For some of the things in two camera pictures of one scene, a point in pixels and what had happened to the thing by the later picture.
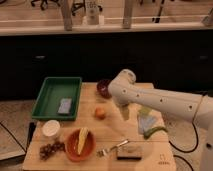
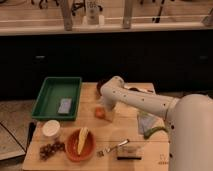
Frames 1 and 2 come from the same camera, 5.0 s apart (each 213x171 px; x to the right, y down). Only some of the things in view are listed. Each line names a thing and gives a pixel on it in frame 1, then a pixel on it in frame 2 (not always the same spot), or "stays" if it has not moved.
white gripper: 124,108 -> 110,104
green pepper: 150,130 stays
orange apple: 100,113 stays
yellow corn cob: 82,137 stays
